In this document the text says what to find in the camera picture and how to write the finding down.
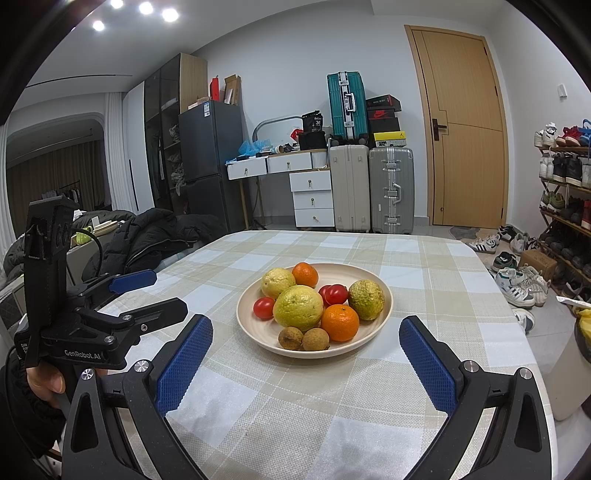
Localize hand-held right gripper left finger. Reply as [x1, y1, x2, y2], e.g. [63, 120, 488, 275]
[60, 314, 215, 480]

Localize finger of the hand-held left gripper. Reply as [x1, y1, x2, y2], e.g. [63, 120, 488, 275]
[98, 296, 189, 341]
[66, 270, 158, 304]

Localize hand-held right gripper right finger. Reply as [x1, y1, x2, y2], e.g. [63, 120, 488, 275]
[399, 316, 555, 480]

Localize cream round plate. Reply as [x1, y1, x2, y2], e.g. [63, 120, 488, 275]
[236, 263, 393, 357]

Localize bumpy yellow-green guava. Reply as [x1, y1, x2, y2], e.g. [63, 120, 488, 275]
[347, 279, 386, 321]

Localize orange mandarin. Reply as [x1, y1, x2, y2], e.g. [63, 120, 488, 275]
[292, 261, 319, 288]
[321, 304, 360, 343]

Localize brown longan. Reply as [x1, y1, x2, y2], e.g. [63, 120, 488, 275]
[278, 326, 304, 350]
[301, 328, 330, 352]

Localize person's left forearm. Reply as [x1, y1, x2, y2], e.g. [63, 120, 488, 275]
[0, 351, 70, 462]

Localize person's left hand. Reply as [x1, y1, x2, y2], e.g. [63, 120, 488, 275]
[25, 364, 66, 402]

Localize black puffer jacket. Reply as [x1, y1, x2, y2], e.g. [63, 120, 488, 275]
[4, 208, 227, 282]

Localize brown curtain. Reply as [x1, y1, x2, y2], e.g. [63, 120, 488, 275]
[7, 141, 112, 217]

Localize loose scattered shoes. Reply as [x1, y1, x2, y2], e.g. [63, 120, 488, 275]
[462, 224, 550, 333]

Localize white curtain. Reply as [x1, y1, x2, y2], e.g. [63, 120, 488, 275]
[104, 92, 139, 213]

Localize cream stool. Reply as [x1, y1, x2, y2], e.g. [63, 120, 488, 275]
[551, 332, 591, 422]

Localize small cardboard box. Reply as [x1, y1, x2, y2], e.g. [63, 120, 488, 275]
[519, 249, 558, 281]

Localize dark grey refrigerator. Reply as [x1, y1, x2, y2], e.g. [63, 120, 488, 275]
[178, 100, 250, 232]

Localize blue plastic bag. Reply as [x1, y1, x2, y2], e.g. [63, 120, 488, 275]
[238, 137, 271, 158]

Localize silver suitcase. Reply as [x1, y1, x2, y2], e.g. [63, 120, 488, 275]
[368, 147, 415, 235]

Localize cream suitcase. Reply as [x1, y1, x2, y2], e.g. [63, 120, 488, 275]
[329, 144, 371, 233]

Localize white desk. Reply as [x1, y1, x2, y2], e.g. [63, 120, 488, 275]
[226, 150, 331, 229]

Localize white drawer cabinet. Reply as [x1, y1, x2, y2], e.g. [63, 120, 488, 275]
[288, 168, 335, 228]

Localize wooden door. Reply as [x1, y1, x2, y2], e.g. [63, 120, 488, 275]
[405, 24, 509, 230]

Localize wooden wardrobe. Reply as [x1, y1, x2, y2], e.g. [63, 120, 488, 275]
[143, 52, 208, 217]

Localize tall cardboard box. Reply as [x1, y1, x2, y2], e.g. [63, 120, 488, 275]
[224, 74, 242, 106]

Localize black box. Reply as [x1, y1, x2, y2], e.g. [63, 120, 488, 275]
[298, 131, 328, 151]

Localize yellow and white shoebox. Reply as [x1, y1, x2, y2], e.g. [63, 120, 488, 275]
[373, 131, 408, 148]

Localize black packet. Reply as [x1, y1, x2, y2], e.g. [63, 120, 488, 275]
[301, 110, 325, 134]

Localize wooden shoe rack with shoes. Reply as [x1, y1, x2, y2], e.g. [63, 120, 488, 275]
[534, 119, 591, 296]

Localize teal suitcase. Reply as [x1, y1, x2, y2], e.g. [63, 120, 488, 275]
[327, 71, 369, 141]

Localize black cable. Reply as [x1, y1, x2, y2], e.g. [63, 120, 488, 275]
[69, 228, 102, 278]

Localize arched silver mirror frame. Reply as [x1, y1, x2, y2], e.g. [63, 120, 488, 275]
[254, 115, 303, 153]

